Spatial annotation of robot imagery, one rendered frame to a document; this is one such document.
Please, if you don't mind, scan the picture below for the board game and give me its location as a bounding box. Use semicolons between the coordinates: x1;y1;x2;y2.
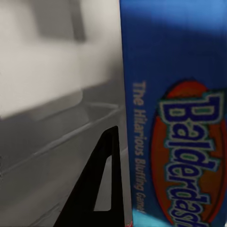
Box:
119;0;227;227

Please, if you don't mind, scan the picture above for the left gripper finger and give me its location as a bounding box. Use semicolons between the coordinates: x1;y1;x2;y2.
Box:
53;126;125;227

